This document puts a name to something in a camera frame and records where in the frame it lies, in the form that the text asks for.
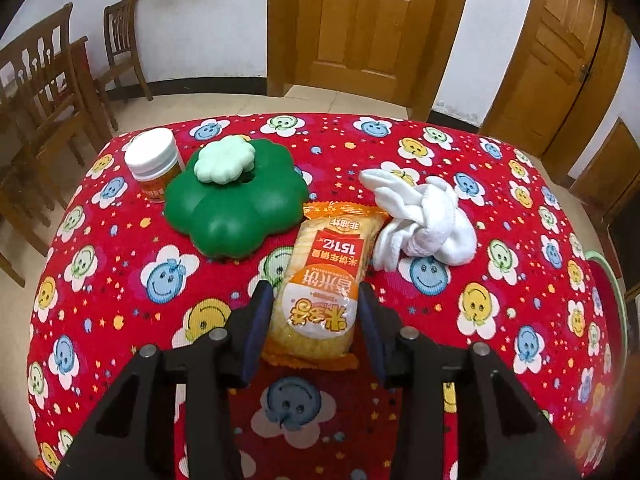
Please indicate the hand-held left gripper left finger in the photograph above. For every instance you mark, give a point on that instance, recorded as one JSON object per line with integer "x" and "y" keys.
{"x": 257, "y": 325}

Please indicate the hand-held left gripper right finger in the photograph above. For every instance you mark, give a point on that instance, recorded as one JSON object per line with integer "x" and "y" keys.
{"x": 372, "y": 330}

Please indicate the yellow rice cracker packet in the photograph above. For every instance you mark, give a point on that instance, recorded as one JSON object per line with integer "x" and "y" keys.
{"x": 320, "y": 280}

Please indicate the white cloth towel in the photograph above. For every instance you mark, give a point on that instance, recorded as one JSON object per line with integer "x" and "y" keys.
{"x": 430, "y": 220}

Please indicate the green and red plastic basin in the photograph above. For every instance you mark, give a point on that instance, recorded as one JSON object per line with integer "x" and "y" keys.
{"x": 602, "y": 285}

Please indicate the green clover-shaped box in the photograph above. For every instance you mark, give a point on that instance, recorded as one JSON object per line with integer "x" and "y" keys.
{"x": 235, "y": 210}

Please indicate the red smiley flower tablecloth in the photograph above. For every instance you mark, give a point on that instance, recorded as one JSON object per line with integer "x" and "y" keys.
{"x": 125, "y": 240}

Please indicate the white jar with orange label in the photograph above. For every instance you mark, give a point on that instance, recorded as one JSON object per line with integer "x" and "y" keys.
{"x": 152, "y": 152}

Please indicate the wooden chair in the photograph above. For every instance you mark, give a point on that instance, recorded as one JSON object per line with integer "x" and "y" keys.
{"x": 120, "y": 15}
{"x": 42, "y": 55}
{"x": 20, "y": 195}

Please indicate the plain wooden door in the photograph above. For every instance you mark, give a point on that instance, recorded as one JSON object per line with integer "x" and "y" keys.
{"x": 610, "y": 165}

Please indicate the brown wooden panel door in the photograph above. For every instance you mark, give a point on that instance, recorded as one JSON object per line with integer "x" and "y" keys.
{"x": 360, "y": 25}

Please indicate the wooden door with metal latch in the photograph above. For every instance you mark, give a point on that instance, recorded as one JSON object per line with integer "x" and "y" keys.
{"x": 560, "y": 60}

